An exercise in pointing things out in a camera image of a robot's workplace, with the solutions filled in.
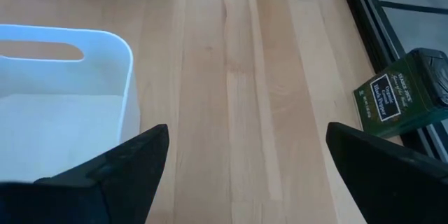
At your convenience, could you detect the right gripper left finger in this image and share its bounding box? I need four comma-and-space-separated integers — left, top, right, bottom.
0, 123, 171, 224

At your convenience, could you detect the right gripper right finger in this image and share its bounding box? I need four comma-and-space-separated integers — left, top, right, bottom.
325, 121, 448, 224

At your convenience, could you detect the green black pepper tin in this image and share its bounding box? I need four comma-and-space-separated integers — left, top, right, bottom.
352, 47, 448, 139

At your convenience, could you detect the white plastic bin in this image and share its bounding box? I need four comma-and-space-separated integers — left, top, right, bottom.
0, 23, 141, 183

